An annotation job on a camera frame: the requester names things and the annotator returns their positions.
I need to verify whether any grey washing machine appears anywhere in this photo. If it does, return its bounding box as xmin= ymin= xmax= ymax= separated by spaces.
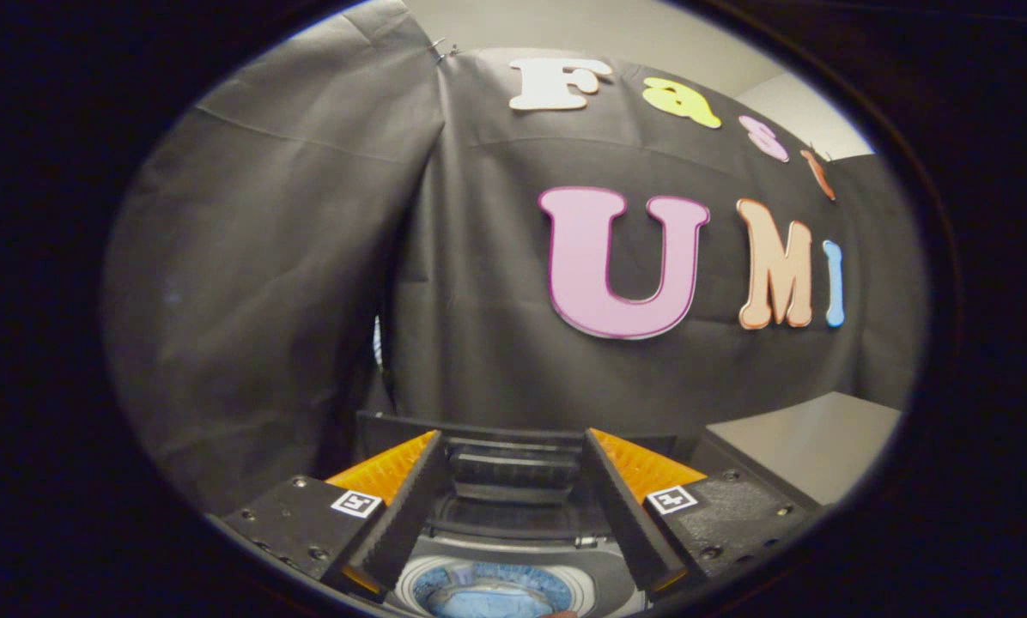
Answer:
xmin=385 ymin=515 xmax=652 ymax=618

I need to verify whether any light blue shirt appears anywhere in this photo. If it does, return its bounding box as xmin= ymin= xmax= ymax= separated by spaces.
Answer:
xmin=432 ymin=584 xmax=566 ymax=618

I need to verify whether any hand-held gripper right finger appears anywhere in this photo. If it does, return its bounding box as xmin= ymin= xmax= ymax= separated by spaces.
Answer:
xmin=584 ymin=427 xmax=823 ymax=595

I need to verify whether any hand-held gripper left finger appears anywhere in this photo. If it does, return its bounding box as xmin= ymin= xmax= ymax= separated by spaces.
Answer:
xmin=220 ymin=429 xmax=453 ymax=595

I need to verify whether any beige cabinet with dark top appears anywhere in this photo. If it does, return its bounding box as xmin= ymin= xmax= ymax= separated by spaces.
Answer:
xmin=694 ymin=391 xmax=902 ymax=507

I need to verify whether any black backdrop cloth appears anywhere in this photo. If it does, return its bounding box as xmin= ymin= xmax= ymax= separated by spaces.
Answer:
xmin=101 ymin=0 xmax=931 ymax=516

